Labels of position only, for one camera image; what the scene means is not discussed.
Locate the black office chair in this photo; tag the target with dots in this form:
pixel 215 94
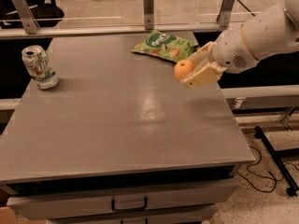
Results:
pixel 46 13

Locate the black stand leg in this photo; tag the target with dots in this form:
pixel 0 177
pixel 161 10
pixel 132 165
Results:
pixel 293 188

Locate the white green soda can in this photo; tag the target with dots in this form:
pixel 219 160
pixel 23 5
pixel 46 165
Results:
pixel 37 63

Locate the green rice chip bag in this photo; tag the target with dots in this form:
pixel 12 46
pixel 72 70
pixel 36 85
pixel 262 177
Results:
pixel 168 47

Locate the grey drawer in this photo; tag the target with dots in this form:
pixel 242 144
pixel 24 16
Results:
pixel 97 202
pixel 176 215

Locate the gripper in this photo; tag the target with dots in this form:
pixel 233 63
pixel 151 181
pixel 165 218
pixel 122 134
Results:
pixel 232 50

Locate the right metal railing bracket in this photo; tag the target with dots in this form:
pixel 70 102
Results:
pixel 224 16

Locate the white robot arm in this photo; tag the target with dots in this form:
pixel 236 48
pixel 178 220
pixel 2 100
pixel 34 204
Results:
pixel 242 46

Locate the black drawer handle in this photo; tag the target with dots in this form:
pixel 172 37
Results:
pixel 129 205

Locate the metal railing bracket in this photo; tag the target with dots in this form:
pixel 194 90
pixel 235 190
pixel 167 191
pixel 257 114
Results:
pixel 224 16
pixel 28 21
pixel 148 8

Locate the grey horizontal rail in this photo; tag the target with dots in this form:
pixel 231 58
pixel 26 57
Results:
pixel 9 34

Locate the grey top drawer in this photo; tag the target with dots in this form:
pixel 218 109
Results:
pixel 97 202

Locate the middle metal railing bracket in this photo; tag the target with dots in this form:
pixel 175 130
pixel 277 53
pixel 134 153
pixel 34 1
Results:
pixel 148 8

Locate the left metal railing bracket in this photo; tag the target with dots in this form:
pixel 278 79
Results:
pixel 28 21

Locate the grey lower drawer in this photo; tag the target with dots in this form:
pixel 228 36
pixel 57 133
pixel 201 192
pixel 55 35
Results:
pixel 176 215

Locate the orange fruit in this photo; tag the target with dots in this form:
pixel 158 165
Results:
pixel 182 69

